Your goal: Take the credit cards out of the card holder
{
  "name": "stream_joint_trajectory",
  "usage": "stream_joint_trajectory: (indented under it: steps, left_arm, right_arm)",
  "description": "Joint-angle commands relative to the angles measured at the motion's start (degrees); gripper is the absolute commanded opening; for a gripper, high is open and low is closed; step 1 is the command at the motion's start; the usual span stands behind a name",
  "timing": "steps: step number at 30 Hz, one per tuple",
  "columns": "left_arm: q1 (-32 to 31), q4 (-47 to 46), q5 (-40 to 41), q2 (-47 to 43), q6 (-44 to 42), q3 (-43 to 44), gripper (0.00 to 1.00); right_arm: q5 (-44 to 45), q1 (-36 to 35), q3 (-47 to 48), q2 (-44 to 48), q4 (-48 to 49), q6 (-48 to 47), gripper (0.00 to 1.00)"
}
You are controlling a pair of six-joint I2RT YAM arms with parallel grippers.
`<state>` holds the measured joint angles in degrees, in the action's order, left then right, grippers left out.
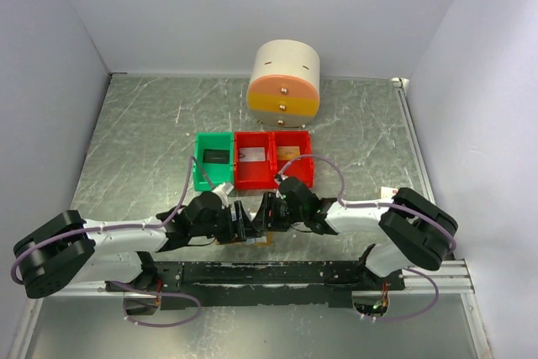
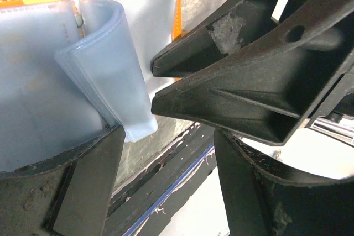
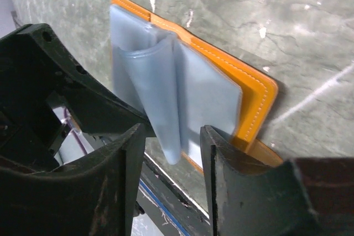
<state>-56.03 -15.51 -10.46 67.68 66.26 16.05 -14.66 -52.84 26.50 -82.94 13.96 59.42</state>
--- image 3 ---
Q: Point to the tan leather card holder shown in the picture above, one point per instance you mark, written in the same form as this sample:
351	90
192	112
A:
183	83

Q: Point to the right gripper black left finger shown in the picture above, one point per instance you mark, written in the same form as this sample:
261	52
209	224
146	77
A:
93	195

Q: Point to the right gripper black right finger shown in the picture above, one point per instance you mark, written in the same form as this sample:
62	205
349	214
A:
301	196

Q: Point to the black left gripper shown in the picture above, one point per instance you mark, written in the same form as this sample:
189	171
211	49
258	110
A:
38	74

